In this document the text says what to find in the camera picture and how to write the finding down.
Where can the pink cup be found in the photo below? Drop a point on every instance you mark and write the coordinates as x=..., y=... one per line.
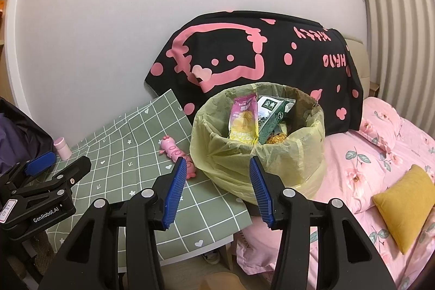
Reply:
x=63, y=149

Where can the pink caterpillar toy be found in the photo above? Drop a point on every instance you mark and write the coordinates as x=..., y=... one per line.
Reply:
x=171, y=150

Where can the gold red wrapper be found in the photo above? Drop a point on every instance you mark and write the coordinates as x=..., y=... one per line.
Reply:
x=277, y=138

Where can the white sneaker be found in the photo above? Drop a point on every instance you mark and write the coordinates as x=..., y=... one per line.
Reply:
x=211, y=256

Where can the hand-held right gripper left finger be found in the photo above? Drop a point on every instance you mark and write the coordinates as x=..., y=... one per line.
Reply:
x=175, y=194

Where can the bin with yellow bag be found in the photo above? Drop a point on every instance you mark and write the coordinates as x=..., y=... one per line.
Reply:
x=238, y=167

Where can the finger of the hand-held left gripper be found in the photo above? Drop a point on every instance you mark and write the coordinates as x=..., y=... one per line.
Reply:
x=40, y=161
x=76, y=169

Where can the striped curtain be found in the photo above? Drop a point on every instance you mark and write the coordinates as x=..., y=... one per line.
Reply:
x=397, y=38

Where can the pink floral bedsheet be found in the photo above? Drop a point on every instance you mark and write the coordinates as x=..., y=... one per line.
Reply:
x=340, y=167

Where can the green checked tablecloth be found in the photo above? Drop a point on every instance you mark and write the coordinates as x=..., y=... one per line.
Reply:
x=136, y=147

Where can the purple yellow snack packet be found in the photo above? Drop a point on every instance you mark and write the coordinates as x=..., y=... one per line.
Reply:
x=243, y=121

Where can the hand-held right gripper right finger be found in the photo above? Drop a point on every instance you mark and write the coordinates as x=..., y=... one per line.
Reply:
x=260, y=191

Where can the black pink-printed blanket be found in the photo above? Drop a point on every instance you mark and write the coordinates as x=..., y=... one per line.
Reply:
x=306, y=79

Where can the beige headboard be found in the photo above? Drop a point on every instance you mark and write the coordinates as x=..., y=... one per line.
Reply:
x=360, y=62

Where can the yellow pillow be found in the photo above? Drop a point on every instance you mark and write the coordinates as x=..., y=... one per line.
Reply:
x=404, y=208

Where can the green white snack packet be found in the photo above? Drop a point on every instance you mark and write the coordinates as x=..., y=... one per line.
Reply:
x=272, y=113

